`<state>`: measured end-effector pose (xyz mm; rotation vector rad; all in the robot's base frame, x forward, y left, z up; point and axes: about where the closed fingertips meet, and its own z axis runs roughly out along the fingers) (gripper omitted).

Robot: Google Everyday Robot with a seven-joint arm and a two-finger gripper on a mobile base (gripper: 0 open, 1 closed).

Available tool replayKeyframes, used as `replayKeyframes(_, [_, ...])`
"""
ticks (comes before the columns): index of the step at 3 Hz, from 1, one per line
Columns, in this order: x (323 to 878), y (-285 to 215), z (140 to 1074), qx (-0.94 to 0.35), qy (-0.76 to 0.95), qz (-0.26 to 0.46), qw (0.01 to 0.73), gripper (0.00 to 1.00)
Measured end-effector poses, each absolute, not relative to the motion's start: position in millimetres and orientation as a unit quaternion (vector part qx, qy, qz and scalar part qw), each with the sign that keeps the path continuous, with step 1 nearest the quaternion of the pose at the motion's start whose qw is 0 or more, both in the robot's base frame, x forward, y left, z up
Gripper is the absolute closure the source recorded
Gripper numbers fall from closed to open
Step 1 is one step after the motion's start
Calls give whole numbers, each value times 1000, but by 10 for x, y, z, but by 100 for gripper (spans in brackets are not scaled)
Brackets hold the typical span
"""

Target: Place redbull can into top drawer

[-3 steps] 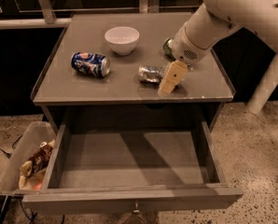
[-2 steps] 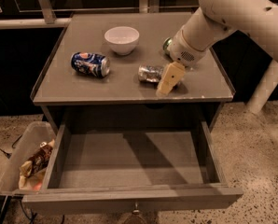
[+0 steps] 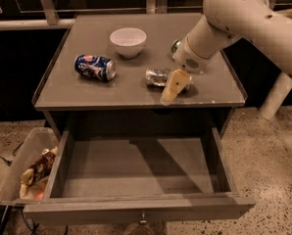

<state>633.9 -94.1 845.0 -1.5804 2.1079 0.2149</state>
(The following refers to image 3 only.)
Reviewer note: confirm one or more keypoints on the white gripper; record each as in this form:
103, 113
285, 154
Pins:
187, 58

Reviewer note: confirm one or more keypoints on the silver redbull can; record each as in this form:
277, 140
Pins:
156, 77

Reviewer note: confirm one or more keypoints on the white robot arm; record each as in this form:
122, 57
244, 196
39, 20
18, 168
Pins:
223, 22

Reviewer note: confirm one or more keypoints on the green soda can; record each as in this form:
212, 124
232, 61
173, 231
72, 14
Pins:
175, 45

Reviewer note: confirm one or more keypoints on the grey cabinet with tray top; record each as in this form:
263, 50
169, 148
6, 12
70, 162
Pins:
62, 89

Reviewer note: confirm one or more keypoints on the blue pepsi can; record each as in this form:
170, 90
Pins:
98, 67

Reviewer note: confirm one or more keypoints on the open grey top drawer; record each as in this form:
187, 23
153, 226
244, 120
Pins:
124, 179

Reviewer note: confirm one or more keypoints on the white ceramic bowl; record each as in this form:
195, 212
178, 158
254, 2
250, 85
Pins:
128, 41

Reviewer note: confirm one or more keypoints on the metal window railing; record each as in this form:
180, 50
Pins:
51, 13

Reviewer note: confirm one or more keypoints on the brown snack bag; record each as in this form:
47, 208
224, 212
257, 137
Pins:
34, 180

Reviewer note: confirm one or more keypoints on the clear plastic bin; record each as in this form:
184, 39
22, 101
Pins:
38, 139

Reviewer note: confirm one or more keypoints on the metal drawer handle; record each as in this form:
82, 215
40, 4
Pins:
142, 228

